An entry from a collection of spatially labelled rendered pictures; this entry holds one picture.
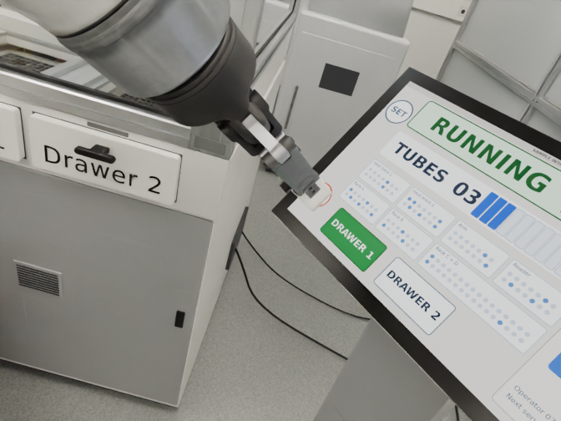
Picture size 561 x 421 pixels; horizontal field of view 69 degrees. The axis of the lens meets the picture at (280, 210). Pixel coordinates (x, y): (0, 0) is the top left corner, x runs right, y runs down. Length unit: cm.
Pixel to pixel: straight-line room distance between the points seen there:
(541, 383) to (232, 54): 43
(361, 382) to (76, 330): 81
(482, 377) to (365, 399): 32
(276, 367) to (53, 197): 102
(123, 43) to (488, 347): 45
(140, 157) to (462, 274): 59
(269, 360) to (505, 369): 123
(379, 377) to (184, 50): 62
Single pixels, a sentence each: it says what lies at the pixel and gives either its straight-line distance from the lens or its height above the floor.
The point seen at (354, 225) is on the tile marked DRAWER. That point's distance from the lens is 58.
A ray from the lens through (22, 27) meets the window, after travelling 89.
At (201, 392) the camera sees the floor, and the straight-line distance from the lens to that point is 154.
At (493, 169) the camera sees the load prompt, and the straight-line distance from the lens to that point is 58.
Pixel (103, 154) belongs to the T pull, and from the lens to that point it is 82.
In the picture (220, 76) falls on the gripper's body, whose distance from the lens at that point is 26.
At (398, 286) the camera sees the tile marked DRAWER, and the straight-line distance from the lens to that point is 54.
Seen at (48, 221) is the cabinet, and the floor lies 67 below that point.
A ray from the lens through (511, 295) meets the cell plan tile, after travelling 53.
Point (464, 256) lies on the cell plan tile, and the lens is 54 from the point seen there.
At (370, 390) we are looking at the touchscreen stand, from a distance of 77.
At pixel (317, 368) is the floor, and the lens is 170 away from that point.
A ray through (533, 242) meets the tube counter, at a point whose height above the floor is 111.
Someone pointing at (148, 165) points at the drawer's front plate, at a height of 90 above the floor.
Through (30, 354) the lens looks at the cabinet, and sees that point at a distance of 148.
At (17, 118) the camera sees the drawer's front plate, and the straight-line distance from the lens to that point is 93.
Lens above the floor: 132
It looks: 33 degrees down
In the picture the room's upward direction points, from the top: 17 degrees clockwise
